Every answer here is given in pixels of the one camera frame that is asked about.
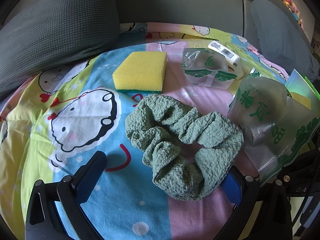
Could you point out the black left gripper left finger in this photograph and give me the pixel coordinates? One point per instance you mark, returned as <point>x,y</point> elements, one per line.
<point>43,220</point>

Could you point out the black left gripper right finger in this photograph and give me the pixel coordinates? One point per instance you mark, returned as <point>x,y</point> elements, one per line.
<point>242,191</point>

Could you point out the large clear tea bag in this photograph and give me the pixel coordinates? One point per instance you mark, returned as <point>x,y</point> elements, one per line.
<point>275,126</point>

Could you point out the green fabric scrunchie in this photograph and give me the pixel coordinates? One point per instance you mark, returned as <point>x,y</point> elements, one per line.
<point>189,153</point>

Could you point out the small clear tea bag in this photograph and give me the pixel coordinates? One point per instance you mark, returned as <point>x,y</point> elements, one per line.
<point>206,67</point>

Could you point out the white tissue pack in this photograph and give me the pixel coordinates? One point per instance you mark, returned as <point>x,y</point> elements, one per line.
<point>233,60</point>

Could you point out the yellow sponge one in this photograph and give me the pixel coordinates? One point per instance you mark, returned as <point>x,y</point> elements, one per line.
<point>141,70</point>

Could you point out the green cardboard box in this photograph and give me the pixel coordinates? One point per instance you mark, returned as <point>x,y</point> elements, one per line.
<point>301,89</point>

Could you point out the cartoon print bed sheet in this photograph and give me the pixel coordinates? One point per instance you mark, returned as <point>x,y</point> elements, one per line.
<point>59,118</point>

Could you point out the grey pillow right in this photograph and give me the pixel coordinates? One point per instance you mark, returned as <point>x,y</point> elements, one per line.
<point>280,42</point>

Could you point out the grey pillow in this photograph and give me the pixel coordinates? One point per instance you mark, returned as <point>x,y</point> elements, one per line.
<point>50,33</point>
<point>280,42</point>

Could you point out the grey sofa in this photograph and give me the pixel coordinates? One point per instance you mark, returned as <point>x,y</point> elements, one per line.
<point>228,15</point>

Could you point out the plush toys pile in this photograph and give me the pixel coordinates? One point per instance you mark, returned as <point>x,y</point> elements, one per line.
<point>302,15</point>

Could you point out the grey pillow left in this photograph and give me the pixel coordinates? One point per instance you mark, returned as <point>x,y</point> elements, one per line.
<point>50,33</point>

